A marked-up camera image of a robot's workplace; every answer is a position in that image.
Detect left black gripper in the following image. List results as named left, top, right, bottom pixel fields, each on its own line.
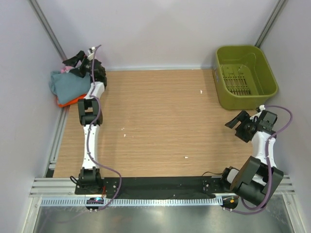
left=64, top=52, right=91, bottom=79

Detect grey-blue t-shirt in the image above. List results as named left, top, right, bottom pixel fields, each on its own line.
left=49, top=71, right=90, bottom=105

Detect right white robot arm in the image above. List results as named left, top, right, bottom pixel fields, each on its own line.
left=219, top=110, right=284, bottom=207

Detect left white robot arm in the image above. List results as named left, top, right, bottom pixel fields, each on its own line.
left=63, top=46, right=107, bottom=195

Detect pink folded t-shirt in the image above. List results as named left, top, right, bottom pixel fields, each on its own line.
left=60, top=66, right=74, bottom=73

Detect orange folded t-shirt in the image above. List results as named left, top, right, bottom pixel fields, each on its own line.
left=56, top=95, right=85, bottom=108

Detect green plastic basket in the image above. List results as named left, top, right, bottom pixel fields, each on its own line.
left=212, top=45, right=278, bottom=110

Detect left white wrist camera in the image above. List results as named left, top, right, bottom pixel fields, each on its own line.
left=87, top=47, right=96, bottom=61

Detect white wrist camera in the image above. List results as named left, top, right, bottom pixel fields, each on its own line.
left=250, top=105, right=265, bottom=122
left=87, top=47, right=96, bottom=61

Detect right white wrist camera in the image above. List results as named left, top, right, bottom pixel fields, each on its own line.
left=250, top=105, right=265, bottom=122

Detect left aluminium rail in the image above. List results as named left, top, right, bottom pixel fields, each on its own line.
left=44, top=106, right=69, bottom=178

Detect aluminium rail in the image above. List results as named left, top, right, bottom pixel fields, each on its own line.
left=29, top=175, right=295, bottom=197
left=44, top=106, right=69, bottom=178

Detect left corner aluminium post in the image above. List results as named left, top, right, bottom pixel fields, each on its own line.
left=28, top=0, right=68, bottom=61

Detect corner aluminium post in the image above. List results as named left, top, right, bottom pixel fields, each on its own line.
left=254, top=0, right=288, bottom=48
left=28, top=0, right=68, bottom=61

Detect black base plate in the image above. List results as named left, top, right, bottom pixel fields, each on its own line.
left=75, top=176, right=233, bottom=200

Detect white slotted cable duct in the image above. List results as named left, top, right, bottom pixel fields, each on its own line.
left=41, top=197, right=223, bottom=207

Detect right corner aluminium post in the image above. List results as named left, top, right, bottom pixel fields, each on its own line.
left=254, top=0, right=288, bottom=48

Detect front aluminium rail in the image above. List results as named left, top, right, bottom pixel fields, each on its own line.
left=29, top=175, right=295, bottom=197

